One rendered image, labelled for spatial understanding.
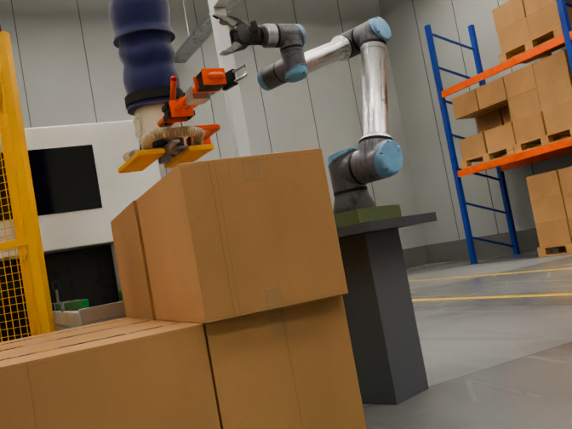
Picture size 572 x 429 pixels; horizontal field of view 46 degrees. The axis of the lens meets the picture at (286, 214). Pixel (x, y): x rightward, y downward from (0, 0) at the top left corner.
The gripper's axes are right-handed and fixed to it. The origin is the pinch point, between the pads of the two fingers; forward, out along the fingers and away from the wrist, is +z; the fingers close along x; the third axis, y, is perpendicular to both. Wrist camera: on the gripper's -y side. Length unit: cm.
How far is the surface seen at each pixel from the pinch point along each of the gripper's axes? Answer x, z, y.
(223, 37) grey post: 129, -154, 340
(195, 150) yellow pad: -40.4, 12.1, 9.5
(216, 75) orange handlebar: -28, 19, -40
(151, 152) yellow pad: -40.0, 28.5, 9.3
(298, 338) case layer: -107, 18, -61
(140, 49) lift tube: 0.8, 24.3, 16.8
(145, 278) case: -84, 41, -1
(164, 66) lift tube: -6.1, 16.0, 16.6
